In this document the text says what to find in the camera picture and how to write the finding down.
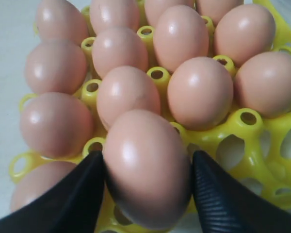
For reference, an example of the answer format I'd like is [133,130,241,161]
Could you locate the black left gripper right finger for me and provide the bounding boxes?
[192,150,291,233]

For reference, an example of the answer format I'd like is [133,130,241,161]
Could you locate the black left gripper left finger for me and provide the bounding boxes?
[0,150,104,233]

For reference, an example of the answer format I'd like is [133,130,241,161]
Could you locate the yellow plastic egg tray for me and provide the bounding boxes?
[9,0,291,233]

